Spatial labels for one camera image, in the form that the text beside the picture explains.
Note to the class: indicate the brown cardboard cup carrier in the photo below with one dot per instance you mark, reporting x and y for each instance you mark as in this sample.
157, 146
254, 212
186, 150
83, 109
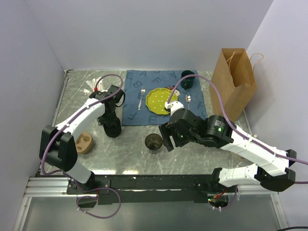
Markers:
84, 143

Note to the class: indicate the white wrapped straws bundle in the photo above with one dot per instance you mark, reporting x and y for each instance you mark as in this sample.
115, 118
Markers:
92, 84

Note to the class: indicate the silver spoon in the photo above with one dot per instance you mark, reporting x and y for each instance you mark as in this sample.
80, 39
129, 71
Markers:
188, 100

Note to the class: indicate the dark transparent coffee cup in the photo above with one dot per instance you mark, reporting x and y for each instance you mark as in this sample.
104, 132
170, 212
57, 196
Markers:
154, 143

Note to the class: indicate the dark green mug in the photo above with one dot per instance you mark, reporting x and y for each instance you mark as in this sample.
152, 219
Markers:
187, 83

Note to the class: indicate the silver fork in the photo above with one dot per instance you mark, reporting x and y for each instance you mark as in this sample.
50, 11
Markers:
142, 94

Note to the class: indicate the stack of black lids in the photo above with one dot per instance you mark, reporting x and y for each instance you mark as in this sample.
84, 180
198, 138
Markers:
112, 127

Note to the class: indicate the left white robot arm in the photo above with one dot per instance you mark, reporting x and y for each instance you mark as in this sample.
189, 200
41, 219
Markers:
57, 145

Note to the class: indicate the yellow dotted plate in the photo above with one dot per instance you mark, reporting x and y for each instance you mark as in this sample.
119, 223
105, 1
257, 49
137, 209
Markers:
155, 100

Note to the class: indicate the blue alphabet placemat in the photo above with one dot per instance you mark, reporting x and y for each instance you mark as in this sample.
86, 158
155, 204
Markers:
148, 91

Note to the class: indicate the small cartoon figurine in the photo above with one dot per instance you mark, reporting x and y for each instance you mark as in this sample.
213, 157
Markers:
173, 88

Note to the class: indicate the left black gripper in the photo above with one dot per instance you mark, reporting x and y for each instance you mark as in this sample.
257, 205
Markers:
113, 115

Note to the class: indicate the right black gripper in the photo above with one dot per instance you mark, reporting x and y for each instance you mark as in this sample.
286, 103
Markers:
178, 142

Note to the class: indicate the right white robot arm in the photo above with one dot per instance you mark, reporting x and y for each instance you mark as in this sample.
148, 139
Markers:
269, 168

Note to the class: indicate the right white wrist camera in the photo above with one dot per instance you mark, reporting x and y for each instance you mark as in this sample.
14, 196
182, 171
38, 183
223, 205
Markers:
173, 106

